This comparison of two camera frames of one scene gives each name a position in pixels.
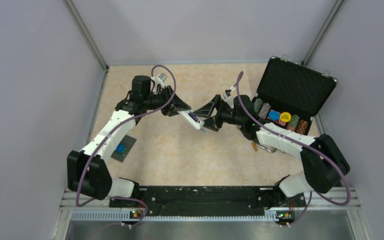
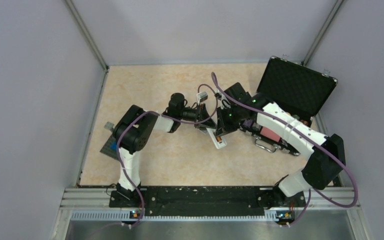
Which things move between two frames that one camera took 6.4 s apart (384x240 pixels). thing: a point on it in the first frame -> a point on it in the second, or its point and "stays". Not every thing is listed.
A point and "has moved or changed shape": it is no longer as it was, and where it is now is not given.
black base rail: (209, 198) stays
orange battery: (255, 146) -> (219, 139)
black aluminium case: (291, 93) stays
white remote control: (197, 122) has moved or changed shape
